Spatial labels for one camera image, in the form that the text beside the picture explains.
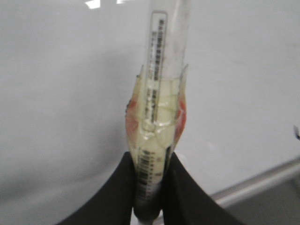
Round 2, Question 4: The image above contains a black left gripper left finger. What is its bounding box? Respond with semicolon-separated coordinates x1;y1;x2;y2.
59;152;135;225

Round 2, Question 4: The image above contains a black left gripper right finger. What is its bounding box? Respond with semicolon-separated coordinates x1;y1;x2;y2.
162;153;243;225

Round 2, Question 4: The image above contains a white dry-erase marker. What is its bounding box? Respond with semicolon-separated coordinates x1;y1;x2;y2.
126;0;191;225

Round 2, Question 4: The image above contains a large white whiteboard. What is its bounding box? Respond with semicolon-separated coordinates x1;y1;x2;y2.
0;0;300;211

